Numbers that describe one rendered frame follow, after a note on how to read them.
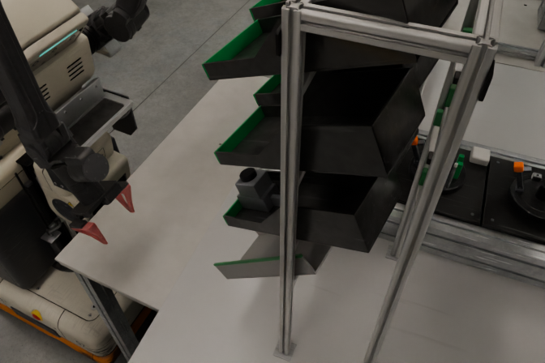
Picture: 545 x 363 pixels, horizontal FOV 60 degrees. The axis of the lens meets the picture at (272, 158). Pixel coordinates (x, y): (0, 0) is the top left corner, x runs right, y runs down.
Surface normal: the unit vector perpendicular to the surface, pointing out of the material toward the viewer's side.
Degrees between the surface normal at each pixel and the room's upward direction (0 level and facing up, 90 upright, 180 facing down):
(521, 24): 0
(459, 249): 90
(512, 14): 0
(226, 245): 0
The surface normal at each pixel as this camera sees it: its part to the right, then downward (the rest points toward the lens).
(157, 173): -0.01, -0.70
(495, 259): -0.37, 0.67
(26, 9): 0.60, -0.30
